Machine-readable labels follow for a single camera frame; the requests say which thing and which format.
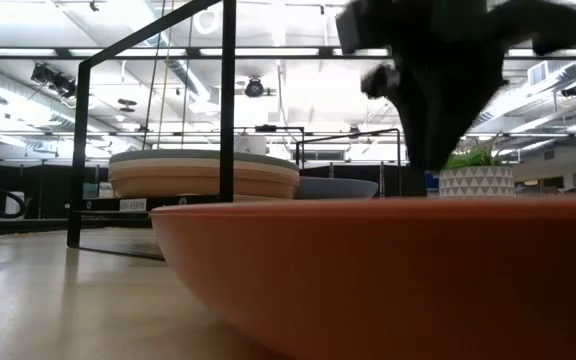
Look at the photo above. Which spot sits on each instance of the light blue plate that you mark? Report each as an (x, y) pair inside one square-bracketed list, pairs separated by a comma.
[(335, 188)]

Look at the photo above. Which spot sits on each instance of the orange plate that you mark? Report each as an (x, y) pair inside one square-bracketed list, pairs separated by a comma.
[(393, 275)]

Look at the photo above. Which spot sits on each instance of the black ceiling spotlight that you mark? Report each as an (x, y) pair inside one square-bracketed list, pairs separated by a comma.
[(254, 88), (53, 80)]

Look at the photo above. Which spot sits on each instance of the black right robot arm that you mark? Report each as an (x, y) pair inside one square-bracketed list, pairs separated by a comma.
[(538, 25)]

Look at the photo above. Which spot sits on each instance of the succulent in white patterned pot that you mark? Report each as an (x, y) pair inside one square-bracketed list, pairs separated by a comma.
[(475, 181)]

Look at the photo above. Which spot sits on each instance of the grey plate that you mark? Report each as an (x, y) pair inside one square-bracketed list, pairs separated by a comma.
[(178, 155)]

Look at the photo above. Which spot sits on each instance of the tan plate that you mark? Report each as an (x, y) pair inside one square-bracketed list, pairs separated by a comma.
[(178, 187)]

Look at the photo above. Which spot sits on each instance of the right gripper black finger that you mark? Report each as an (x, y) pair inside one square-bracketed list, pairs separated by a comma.
[(433, 130)]

